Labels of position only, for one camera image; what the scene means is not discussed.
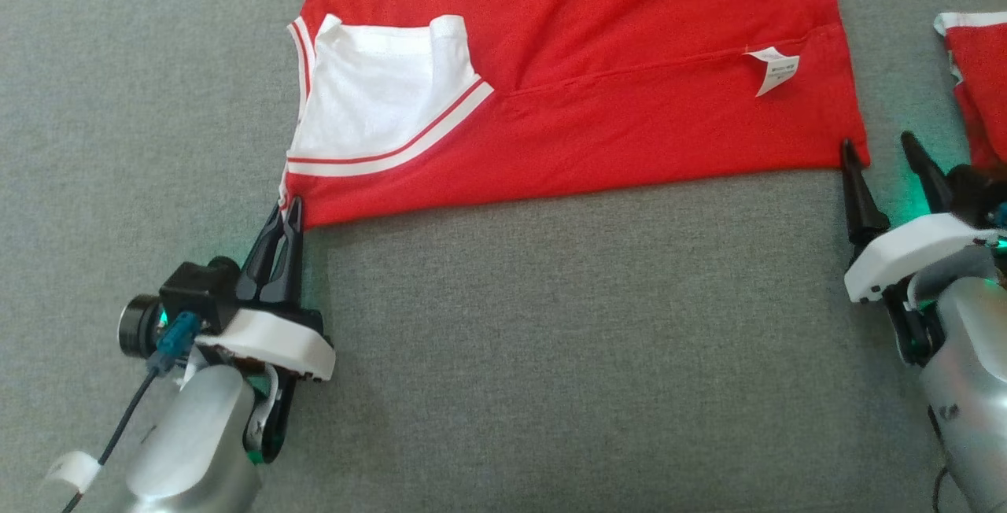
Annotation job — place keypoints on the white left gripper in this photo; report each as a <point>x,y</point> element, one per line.
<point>275,340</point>

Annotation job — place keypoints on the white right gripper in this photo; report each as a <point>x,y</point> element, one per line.
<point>905,253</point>

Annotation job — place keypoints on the red and white jersey shirt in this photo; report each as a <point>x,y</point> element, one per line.
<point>629,119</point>

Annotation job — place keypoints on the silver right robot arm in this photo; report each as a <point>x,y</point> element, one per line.
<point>971,371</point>

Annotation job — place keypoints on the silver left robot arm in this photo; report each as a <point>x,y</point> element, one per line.
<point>189,442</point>

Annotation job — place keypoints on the red garment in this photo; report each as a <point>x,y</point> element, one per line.
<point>987,64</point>

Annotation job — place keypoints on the grey fabric ottoman seat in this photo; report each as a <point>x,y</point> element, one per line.
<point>551,340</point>

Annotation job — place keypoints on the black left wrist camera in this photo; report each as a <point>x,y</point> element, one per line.
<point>197,289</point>

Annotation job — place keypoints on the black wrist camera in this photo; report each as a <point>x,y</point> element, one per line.
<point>197,289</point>
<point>979,190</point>

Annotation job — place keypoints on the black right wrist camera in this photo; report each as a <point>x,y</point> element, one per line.
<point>979,190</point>

